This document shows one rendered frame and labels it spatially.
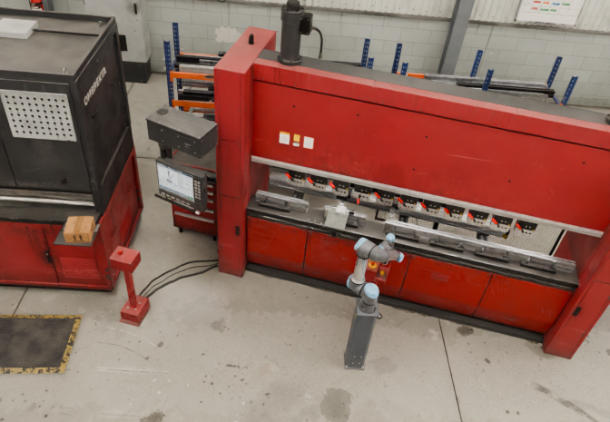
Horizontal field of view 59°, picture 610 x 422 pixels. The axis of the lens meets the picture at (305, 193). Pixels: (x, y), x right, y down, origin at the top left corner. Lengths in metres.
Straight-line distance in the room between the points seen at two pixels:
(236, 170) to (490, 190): 2.12
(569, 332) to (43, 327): 4.74
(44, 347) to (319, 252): 2.57
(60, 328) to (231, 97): 2.63
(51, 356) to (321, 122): 3.06
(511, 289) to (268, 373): 2.29
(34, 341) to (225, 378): 1.72
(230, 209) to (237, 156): 0.61
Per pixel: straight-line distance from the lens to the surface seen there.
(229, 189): 4.84
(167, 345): 5.17
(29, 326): 5.57
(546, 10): 9.03
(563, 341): 5.66
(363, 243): 4.06
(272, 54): 4.46
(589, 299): 5.23
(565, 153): 4.49
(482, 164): 4.49
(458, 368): 5.34
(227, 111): 4.38
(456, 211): 4.78
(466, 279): 5.17
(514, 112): 4.26
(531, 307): 5.44
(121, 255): 4.83
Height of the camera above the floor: 4.23
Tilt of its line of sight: 40 degrees down
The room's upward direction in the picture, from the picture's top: 6 degrees clockwise
